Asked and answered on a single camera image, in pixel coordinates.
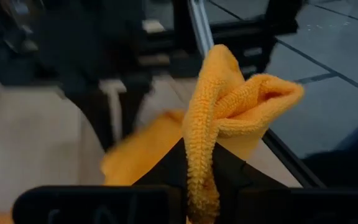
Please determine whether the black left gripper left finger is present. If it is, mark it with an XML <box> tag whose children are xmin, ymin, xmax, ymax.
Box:
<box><xmin>132</xmin><ymin>138</ymin><xmax>189</xmax><ymax>224</ymax></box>

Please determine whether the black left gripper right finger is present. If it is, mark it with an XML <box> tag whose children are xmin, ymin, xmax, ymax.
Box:
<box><xmin>213</xmin><ymin>142</ymin><xmax>289</xmax><ymax>224</ymax></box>

